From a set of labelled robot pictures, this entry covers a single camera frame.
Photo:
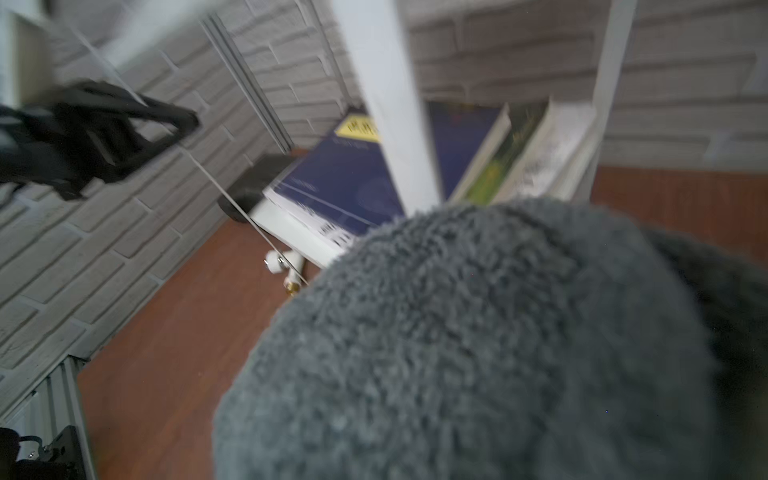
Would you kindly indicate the grey and pink microfibre cloth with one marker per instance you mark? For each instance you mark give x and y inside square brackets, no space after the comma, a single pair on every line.
[535,339]

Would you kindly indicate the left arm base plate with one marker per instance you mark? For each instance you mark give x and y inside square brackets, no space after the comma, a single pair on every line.
[61,459]

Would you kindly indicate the white two-tier bookshelf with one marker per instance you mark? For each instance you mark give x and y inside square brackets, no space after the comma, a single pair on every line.
[375,36]

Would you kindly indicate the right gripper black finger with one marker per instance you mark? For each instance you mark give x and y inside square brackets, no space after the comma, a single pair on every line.
[85,131]

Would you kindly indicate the black plastic case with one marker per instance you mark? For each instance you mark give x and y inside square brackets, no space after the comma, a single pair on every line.
[247,189]

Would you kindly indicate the green spine book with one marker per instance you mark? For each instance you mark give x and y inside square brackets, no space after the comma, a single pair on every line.
[524,121]

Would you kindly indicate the white pipe fitting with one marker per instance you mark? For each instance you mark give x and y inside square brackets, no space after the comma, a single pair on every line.
[292,264]

